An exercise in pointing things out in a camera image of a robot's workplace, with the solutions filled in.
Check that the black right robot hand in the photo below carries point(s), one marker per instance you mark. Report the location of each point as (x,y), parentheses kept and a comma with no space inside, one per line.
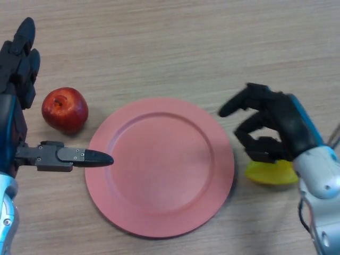
(292,125)

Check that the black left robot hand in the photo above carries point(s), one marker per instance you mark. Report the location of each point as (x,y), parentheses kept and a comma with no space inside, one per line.
(12,125)

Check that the yellow starfruit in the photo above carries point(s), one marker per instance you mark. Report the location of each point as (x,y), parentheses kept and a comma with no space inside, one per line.
(271,174)

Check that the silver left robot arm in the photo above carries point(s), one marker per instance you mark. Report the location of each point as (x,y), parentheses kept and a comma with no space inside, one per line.
(6,216)

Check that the pink round plate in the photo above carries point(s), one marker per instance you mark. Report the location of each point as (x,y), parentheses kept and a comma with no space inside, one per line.
(159,167)

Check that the red apple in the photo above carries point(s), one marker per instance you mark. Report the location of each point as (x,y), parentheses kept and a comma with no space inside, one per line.
(66,111)

